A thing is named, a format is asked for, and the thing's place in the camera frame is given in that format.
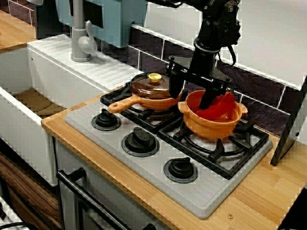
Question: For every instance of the brown glass lid yellow knob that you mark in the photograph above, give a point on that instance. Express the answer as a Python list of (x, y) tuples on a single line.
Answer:
[(148, 91)]

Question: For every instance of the grey toy stove plate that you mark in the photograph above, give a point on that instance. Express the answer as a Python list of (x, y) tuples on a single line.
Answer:
[(211, 191)]

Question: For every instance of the black stove knob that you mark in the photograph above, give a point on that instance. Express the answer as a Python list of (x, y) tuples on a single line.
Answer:
[(180, 169), (140, 142), (104, 121)]

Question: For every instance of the black slanted panel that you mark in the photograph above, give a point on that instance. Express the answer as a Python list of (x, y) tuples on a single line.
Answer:
[(292, 119)]

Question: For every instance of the white toy sink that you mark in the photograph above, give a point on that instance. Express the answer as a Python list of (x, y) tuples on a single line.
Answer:
[(48, 72)]

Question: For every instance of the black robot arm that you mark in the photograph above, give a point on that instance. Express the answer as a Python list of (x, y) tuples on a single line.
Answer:
[(216, 21)]

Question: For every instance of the white toy oven front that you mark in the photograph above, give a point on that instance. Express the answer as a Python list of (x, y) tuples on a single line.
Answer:
[(69, 203)]

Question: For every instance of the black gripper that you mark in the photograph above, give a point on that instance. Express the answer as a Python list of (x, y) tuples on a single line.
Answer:
[(204, 64)]

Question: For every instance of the orange toy pot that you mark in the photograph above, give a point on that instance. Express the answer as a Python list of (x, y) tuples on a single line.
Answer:
[(208, 127)]

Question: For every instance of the orange toy frying pan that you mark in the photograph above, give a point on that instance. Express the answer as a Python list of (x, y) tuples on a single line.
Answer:
[(158, 103)]

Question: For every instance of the teal box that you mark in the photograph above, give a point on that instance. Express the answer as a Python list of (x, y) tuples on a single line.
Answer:
[(120, 24)]

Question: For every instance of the red toy pepper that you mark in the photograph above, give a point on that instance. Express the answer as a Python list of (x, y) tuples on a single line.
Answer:
[(223, 105)]

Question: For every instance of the black burner grate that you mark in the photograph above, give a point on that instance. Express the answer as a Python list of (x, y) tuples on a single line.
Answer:
[(216, 155), (148, 117)]

